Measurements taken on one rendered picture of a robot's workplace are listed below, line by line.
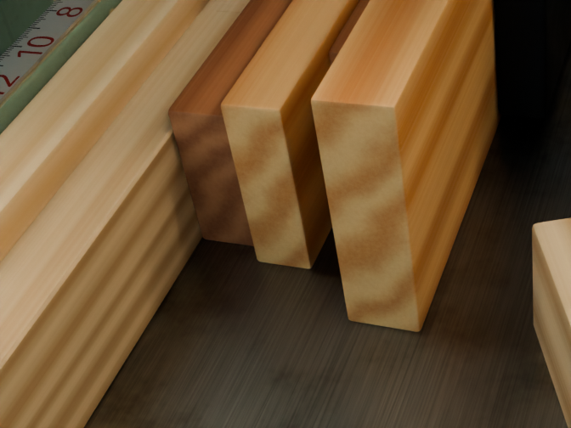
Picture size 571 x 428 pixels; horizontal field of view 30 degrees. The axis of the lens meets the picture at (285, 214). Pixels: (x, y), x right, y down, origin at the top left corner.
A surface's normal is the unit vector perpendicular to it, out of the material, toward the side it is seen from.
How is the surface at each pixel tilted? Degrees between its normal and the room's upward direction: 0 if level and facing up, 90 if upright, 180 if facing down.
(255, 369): 0
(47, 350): 90
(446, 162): 90
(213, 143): 90
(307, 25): 0
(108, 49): 0
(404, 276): 90
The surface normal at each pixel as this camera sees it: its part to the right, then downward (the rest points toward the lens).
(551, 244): -0.16, -0.76
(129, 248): 0.92, 0.12
